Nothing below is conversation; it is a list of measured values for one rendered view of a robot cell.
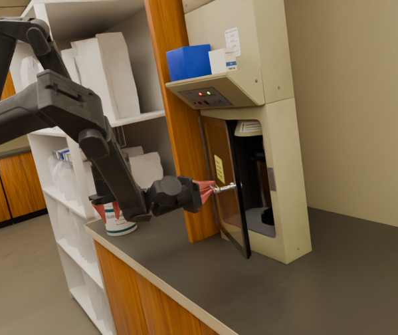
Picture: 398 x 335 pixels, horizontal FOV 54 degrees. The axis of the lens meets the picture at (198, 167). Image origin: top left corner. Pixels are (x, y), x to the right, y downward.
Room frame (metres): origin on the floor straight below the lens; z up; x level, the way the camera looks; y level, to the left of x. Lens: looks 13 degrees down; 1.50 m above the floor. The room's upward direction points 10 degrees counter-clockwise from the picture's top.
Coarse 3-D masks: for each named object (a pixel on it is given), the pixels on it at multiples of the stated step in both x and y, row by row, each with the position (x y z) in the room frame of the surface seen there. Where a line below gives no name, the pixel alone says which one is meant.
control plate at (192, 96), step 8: (200, 88) 1.12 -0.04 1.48; (208, 88) 1.09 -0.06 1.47; (184, 96) 1.23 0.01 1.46; (192, 96) 1.20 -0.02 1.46; (200, 96) 1.17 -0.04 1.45; (208, 96) 1.14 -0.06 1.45; (216, 96) 1.11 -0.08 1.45; (200, 104) 1.22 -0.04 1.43; (216, 104) 1.16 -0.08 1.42; (224, 104) 1.13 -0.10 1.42; (232, 104) 1.10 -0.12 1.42
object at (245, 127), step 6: (240, 120) 1.18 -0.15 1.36; (246, 120) 1.16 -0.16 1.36; (252, 120) 1.14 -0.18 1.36; (240, 126) 1.17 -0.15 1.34; (246, 126) 1.15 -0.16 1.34; (252, 126) 1.14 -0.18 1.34; (258, 126) 1.13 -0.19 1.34; (240, 132) 1.16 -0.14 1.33; (246, 132) 1.14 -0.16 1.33; (252, 132) 1.13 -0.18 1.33; (258, 132) 1.12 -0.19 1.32
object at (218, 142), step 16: (208, 128) 1.19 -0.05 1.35; (224, 128) 1.02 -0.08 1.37; (208, 144) 1.23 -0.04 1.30; (224, 144) 1.05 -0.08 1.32; (208, 160) 1.27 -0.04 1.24; (224, 160) 1.07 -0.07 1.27; (224, 176) 1.10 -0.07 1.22; (224, 192) 1.13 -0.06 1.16; (224, 208) 1.16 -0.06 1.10; (240, 208) 0.99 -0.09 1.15; (224, 224) 1.19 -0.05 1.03; (240, 224) 1.01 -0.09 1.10; (240, 240) 1.04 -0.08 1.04
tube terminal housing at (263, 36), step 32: (224, 0) 1.13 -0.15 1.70; (256, 0) 1.04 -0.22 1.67; (192, 32) 1.28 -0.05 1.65; (256, 32) 1.03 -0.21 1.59; (256, 64) 1.05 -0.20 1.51; (288, 64) 1.09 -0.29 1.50; (288, 96) 1.08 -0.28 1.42; (288, 128) 1.07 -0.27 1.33; (288, 160) 1.06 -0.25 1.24; (288, 192) 1.06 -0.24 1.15; (288, 224) 1.05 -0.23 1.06; (288, 256) 1.04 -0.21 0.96
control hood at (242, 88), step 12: (228, 72) 0.98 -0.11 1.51; (240, 72) 0.99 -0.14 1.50; (252, 72) 1.02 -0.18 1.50; (168, 84) 1.22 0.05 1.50; (180, 84) 1.17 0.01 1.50; (192, 84) 1.12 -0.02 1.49; (204, 84) 1.08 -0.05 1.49; (216, 84) 1.04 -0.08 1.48; (228, 84) 1.01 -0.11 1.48; (240, 84) 0.99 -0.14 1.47; (252, 84) 1.01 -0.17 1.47; (180, 96) 1.25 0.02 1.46; (228, 96) 1.07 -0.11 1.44; (240, 96) 1.03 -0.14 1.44; (252, 96) 1.01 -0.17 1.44; (204, 108) 1.24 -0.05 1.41
